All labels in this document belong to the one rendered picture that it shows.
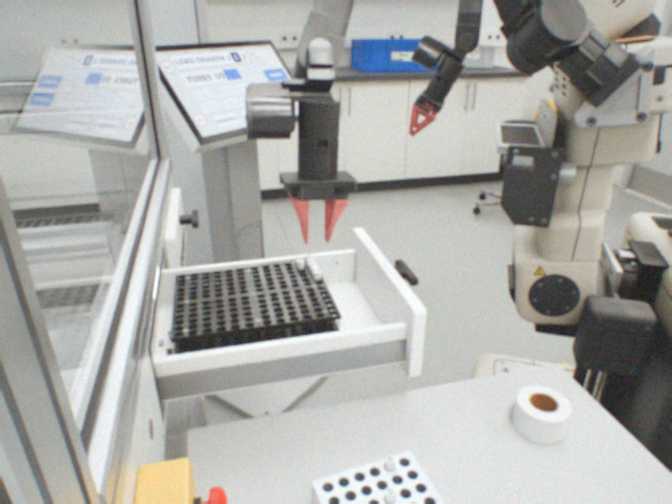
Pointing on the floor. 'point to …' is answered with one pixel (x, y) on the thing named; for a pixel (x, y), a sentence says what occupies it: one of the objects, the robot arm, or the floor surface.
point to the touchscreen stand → (222, 188)
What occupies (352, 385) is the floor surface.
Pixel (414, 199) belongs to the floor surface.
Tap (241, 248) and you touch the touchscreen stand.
